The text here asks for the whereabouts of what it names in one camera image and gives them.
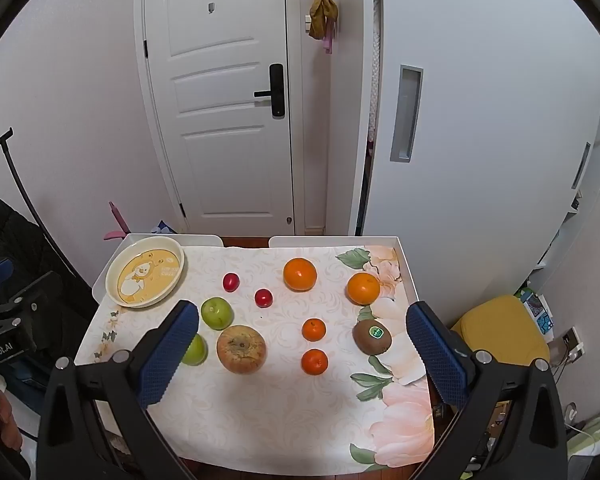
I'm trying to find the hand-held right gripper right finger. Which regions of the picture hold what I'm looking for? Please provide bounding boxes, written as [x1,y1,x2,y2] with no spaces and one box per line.
[405,301,568,480]

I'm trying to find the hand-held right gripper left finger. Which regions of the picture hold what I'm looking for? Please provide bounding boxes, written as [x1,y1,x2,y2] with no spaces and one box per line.
[37,300,201,480]

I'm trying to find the green apple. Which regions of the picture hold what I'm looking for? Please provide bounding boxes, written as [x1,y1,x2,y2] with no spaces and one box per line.
[181,333,209,366]
[201,297,233,331]

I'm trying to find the brown kiwi with green sticker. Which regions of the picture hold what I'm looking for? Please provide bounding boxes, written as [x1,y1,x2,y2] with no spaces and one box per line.
[352,319,393,356]

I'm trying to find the large brown russet apple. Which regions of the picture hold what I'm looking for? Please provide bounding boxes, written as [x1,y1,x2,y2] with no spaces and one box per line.
[216,325,268,376]

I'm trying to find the white fruit bowl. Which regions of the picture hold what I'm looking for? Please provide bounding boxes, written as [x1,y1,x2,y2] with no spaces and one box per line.
[105,236,186,309]

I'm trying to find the large orange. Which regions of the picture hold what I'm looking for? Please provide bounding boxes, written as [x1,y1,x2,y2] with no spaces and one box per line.
[346,272,381,306]
[283,257,318,292]

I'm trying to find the small tangerine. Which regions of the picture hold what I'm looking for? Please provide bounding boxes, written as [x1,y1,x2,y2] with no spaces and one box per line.
[301,318,327,342]
[301,348,329,375]

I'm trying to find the white rimmed table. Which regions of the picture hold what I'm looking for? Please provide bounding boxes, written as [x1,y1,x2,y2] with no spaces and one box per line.
[90,232,433,478]

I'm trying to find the black metal stand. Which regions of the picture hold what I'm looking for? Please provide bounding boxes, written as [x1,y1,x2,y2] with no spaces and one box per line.
[0,129,95,293]

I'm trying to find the blue patterned box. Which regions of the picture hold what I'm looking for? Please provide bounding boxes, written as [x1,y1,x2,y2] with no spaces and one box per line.
[521,291,557,336]

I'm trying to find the pink plastic stand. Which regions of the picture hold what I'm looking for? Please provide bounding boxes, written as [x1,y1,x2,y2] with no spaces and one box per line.
[102,201,132,241]

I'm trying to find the floral tablecloth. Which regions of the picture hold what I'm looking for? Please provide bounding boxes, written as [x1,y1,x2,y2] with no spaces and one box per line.
[74,245,437,477]

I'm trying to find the green striped cloth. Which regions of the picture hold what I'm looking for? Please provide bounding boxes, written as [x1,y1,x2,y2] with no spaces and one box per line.
[565,414,600,461]

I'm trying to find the white sliding door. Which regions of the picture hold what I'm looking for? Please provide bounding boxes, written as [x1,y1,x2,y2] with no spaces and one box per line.
[355,0,600,321]

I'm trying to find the white panelled door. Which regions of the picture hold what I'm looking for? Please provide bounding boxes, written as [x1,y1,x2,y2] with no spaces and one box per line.
[141,0,295,236]

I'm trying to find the brown hanging cloth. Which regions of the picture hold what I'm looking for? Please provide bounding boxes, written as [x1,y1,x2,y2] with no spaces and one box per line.
[307,0,340,41]

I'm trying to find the wall power socket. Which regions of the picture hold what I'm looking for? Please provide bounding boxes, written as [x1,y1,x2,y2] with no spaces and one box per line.
[561,326,586,362]

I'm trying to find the narrow grey recessed handle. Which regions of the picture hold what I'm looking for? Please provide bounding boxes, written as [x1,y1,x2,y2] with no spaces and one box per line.
[572,142,592,191]

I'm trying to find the grey recessed door handle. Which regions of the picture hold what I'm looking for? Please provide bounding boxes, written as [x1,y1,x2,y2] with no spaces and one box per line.
[390,65,424,163]

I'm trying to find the black door lock handle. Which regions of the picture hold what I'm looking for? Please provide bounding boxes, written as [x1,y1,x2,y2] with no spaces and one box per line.
[253,63,286,120]

